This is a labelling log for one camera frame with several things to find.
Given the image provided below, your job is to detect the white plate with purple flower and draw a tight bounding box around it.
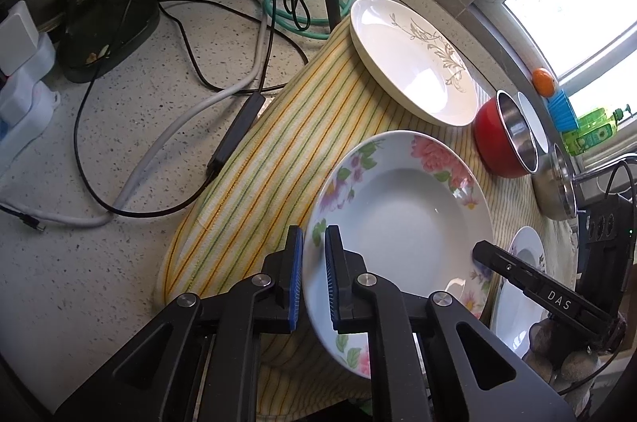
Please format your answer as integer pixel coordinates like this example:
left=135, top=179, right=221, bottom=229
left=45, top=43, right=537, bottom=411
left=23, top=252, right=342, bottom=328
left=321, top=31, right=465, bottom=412
left=490, top=225, right=548, bottom=360

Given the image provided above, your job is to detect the light blue bowl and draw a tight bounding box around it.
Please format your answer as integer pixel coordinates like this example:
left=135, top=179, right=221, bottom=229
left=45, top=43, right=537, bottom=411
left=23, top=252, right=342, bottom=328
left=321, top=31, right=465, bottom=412
left=516, top=91, right=551, bottom=154

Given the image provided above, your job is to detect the white leaf-print plate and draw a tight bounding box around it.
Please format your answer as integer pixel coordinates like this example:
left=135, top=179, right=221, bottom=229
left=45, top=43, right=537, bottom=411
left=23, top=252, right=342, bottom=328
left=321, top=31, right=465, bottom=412
left=349, top=0, right=479, bottom=127

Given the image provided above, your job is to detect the white charger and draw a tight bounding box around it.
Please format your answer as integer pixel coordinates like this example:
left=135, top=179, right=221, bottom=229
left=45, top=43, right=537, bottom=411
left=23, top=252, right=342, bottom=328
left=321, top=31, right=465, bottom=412
left=0, top=1, right=38, bottom=72

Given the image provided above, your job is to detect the blue ribbed cup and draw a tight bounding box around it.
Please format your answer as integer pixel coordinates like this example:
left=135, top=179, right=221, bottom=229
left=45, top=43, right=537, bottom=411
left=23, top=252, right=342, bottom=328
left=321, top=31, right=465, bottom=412
left=547, top=90, right=579, bottom=131

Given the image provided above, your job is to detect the black cable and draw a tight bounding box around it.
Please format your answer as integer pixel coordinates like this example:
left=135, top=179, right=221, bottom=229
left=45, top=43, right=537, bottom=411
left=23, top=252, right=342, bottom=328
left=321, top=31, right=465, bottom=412
left=0, top=0, right=309, bottom=219

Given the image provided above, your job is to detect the yellow striped cloth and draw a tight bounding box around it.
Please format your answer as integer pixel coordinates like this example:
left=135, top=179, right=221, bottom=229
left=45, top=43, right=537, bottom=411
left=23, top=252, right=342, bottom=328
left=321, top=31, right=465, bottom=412
left=154, top=16, right=583, bottom=418

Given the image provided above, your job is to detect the white power strip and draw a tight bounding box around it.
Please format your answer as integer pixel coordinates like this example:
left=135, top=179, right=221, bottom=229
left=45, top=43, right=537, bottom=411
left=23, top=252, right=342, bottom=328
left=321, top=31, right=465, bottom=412
left=0, top=31, right=63, bottom=159

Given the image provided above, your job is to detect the white cable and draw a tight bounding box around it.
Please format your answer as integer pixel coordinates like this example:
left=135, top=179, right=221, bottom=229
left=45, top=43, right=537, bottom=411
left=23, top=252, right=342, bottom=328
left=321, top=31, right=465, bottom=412
left=0, top=0, right=279, bottom=229

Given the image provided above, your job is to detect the red steel-lined bowl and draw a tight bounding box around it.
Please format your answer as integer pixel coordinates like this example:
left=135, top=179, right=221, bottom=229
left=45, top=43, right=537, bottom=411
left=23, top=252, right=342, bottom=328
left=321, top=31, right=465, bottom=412
left=473, top=90, right=541, bottom=178

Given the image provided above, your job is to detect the black appliance base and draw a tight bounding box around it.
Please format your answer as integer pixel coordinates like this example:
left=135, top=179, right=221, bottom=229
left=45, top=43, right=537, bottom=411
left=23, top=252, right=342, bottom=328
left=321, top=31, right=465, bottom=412
left=56, top=0, right=161, bottom=83

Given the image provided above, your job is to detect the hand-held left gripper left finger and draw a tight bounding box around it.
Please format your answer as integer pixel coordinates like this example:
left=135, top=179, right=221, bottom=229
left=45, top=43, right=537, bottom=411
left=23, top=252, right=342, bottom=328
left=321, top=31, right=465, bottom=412
left=52, top=225, right=305, bottom=422

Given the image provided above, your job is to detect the pink floral deep plate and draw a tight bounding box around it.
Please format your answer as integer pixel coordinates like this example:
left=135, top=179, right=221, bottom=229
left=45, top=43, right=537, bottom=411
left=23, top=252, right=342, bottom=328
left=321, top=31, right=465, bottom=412
left=302, top=130, right=494, bottom=378

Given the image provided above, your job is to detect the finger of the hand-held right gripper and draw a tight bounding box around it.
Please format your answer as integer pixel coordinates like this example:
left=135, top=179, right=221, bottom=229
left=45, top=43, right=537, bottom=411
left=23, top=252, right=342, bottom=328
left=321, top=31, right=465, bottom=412
left=472, top=240, right=551, bottom=304

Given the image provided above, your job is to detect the stainless steel bowl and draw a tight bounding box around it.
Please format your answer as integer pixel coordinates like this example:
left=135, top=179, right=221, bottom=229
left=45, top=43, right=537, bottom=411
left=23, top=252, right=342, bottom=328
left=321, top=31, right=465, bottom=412
left=531, top=143, right=578, bottom=221

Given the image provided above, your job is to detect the black power adapter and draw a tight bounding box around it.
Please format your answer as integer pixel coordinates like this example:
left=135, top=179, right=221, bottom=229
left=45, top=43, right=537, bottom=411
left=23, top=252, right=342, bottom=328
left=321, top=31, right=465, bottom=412
left=206, top=92, right=266, bottom=178

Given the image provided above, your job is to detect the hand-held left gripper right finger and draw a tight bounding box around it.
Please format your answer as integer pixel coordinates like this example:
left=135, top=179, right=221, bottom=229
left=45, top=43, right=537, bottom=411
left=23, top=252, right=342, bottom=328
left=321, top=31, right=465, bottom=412
left=323, top=225, right=580, bottom=422

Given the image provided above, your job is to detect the green dish soap bottle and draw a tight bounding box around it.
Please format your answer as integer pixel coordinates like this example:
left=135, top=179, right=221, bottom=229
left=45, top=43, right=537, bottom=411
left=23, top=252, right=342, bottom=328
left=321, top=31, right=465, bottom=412
left=562, top=104, right=633, bottom=156

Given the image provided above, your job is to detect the orange fruit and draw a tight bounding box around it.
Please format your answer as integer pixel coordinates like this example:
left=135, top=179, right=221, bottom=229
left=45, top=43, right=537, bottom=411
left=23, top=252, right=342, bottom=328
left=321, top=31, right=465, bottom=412
left=531, top=68, right=555, bottom=98

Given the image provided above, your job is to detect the person's right hand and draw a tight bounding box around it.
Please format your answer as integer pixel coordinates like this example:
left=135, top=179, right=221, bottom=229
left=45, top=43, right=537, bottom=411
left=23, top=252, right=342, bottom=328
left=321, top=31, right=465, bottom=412
left=522, top=316, right=605, bottom=403

